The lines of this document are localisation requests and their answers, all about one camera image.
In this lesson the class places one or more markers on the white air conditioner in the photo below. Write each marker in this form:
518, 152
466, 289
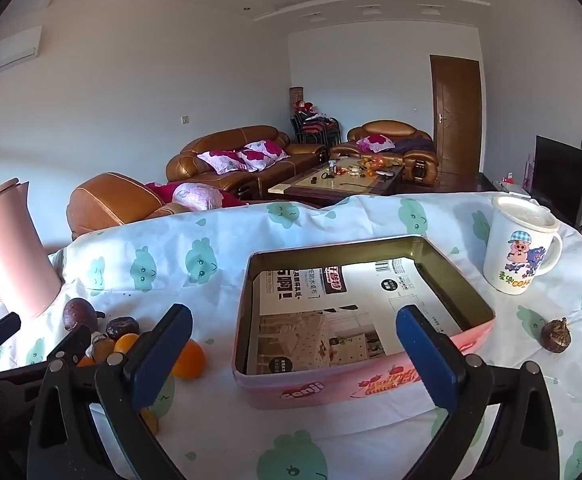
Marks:
6, 55

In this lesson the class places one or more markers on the black television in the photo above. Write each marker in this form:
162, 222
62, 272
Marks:
561, 175

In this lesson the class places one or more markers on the tall brown vase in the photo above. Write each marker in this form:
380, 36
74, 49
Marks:
296, 100

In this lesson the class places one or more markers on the purple blanket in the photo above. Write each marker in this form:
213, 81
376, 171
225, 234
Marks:
413, 145

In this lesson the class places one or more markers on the cardboard box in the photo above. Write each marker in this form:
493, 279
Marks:
321, 390

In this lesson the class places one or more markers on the stack of dark chairs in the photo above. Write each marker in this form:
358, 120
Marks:
316, 132

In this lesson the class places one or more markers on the wrinkled dark passion fruit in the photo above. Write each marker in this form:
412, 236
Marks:
122, 327

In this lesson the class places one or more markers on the pink kettle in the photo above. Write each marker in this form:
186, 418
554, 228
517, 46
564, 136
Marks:
11, 250

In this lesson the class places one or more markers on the brown leather armchair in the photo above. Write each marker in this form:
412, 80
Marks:
111, 200
396, 130

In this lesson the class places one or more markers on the white magenta floral pillow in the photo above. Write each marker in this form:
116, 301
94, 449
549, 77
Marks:
221, 161
376, 142
263, 152

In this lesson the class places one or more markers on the wooden coffee table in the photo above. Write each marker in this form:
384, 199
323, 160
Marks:
331, 187

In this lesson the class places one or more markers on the brown wooden door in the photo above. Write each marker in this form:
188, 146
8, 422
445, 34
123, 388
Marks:
456, 110

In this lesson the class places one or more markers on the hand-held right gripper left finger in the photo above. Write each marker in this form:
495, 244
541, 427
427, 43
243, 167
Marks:
163, 355

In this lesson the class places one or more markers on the light pink pillow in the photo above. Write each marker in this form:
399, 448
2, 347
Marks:
196, 196

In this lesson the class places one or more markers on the smooth dark purple passion fruit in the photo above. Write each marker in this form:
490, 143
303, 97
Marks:
77, 312

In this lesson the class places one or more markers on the dark wooden television stand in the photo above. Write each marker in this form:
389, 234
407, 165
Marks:
491, 182

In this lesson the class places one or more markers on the printed paper sheet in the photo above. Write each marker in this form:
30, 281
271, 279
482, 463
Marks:
351, 290

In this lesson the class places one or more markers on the long brown leather sofa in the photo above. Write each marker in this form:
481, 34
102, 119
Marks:
206, 147

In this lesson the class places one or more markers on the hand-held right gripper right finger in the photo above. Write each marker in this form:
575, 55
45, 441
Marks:
426, 355

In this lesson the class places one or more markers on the pile of small oranges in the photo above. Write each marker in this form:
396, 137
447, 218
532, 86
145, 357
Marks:
371, 162

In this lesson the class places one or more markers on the orange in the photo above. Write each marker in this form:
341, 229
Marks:
125, 344
191, 360
86, 361
150, 422

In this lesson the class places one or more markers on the greenish brown passion fruit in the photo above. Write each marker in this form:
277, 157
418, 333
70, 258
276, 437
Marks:
103, 350

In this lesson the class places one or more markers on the white green printed tablecloth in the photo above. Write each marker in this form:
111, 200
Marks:
121, 270

